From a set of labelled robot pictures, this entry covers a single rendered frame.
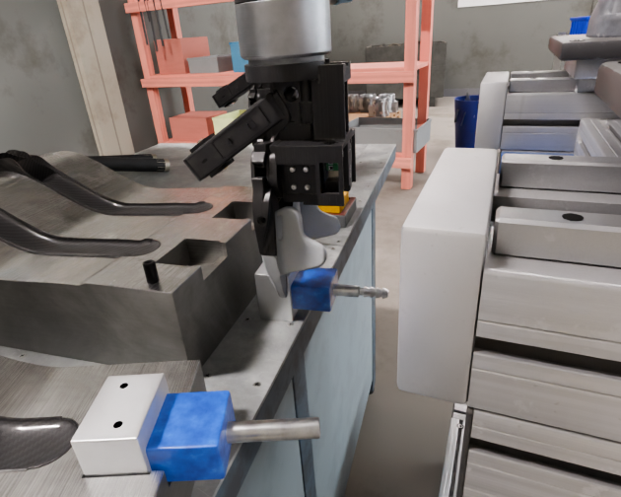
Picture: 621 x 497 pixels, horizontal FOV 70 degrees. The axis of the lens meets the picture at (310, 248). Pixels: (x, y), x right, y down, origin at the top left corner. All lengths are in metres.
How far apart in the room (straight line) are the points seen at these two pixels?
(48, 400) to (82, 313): 0.11
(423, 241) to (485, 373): 0.07
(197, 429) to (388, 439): 1.16
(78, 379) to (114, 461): 0.10
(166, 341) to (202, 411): 0.13
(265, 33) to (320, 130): 0.08
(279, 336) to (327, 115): 0.21
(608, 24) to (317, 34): 0.41
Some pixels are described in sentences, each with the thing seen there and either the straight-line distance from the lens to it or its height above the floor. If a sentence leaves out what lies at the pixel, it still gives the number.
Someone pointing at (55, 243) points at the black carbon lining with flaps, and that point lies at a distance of 0.55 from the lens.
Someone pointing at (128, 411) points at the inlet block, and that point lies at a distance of 0.28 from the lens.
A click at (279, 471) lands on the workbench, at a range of 0.65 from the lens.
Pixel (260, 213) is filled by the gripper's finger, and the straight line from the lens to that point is 0.38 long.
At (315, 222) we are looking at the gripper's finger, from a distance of 0.46.
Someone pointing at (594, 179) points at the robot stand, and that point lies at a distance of 0.29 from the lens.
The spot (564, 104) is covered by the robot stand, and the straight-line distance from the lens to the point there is 0.67.
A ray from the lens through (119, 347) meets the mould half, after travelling 0.44.
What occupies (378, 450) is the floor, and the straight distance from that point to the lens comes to 1.38.
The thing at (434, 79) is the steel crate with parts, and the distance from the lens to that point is 6.86.
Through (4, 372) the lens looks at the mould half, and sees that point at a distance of 0.39.
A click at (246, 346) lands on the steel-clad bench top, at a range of 0.44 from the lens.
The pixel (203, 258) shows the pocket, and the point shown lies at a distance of 0.46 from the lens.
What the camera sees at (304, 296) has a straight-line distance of 0.44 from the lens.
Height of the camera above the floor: 1.07
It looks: 26 degrees down
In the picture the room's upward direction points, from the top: 4 degrees counter-clockwise
